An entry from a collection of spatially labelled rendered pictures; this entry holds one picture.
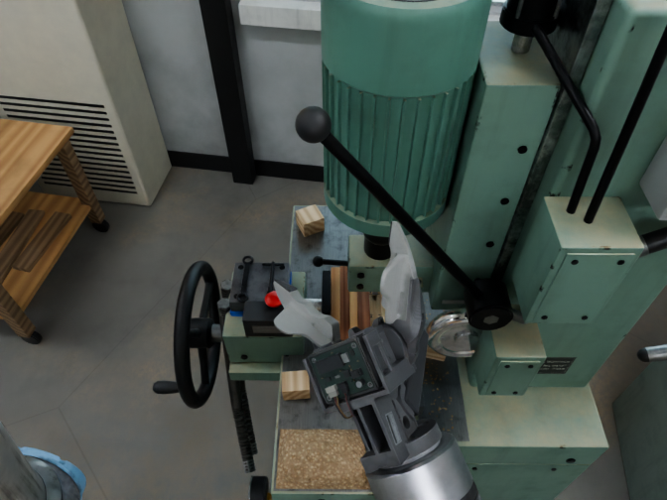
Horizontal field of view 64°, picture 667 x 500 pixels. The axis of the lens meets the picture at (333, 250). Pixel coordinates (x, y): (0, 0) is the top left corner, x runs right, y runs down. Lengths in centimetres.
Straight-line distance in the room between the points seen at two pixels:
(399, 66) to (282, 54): 168
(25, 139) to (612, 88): 197
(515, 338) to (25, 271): 184
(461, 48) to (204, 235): 193
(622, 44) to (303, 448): 65
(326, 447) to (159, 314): 143
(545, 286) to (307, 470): 43
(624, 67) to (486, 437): 67
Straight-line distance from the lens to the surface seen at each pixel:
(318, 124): 51
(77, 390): 212
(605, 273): 67
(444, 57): 56
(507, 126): 64
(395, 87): 57
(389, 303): 49
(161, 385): 107
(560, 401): 111
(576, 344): 98
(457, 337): 84
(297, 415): 91
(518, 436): 105
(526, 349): 80
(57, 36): 218
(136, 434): 197
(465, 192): 70
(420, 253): 88
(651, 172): 68
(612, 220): 67
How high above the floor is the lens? 173
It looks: 50 degrees down
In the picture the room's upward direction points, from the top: straight up
